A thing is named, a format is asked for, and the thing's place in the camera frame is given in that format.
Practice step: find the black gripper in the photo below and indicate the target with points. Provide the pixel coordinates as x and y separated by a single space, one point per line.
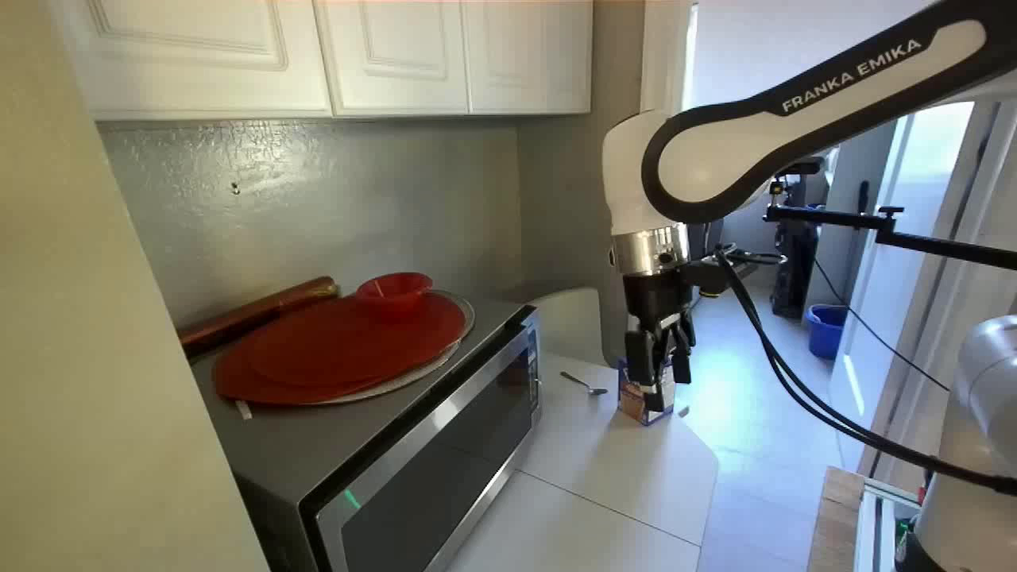
657 343

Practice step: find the stainless steel microwave oven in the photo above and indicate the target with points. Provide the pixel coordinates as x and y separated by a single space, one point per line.
399 480

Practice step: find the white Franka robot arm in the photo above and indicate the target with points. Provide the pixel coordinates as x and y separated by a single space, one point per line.
672 168

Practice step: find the red bowl on plate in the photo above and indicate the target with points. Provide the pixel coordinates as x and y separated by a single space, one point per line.
396 292

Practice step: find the metal spoon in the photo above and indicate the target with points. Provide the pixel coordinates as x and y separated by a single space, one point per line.
591 388

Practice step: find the blue bucket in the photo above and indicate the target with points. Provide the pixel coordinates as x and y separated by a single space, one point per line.
826 328

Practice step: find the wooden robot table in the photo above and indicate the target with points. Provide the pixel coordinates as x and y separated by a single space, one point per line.
838 519

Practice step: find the red round plate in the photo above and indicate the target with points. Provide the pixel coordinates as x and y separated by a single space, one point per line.
337 350

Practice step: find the wooden rolling pin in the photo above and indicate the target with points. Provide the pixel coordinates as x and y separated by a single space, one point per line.
257 312

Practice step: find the white upper cabinets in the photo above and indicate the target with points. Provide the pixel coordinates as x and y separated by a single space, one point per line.
328 59

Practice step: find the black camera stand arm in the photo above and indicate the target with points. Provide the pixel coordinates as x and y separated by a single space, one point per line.
884 232

